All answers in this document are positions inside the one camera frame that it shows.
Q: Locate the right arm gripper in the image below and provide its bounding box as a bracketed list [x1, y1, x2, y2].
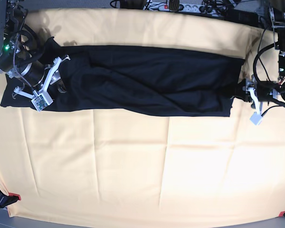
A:
[12, 55, 70, 99]

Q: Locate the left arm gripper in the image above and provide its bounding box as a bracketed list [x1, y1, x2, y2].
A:
[242, 75, 282, 115]

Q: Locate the dark navy T-shirt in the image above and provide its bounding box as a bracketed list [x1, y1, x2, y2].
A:
[0, 37, 246, 118]

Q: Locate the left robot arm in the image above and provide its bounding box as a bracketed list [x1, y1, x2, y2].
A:
[243, 0, 285, 121]

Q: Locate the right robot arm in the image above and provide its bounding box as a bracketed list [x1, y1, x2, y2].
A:
[0, 0, 69, 99]

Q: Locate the white power strip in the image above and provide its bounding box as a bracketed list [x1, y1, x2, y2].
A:
[145, 0, 227, 15]

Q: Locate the yellow table cloth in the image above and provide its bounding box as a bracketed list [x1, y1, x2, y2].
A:
[0, 9, 285, 228]

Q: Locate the red black clamp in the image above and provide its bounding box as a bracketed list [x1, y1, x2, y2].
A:
[0, 191, 21, 209]

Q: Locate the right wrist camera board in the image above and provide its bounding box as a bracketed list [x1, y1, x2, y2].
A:
[31, 91, 53, 112]

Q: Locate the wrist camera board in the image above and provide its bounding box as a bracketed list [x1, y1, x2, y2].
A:
[250, 112, 263, 126]
[31, 91, 53, 112]

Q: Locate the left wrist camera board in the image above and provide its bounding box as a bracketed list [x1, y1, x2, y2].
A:
[250, 112, 263, 126]

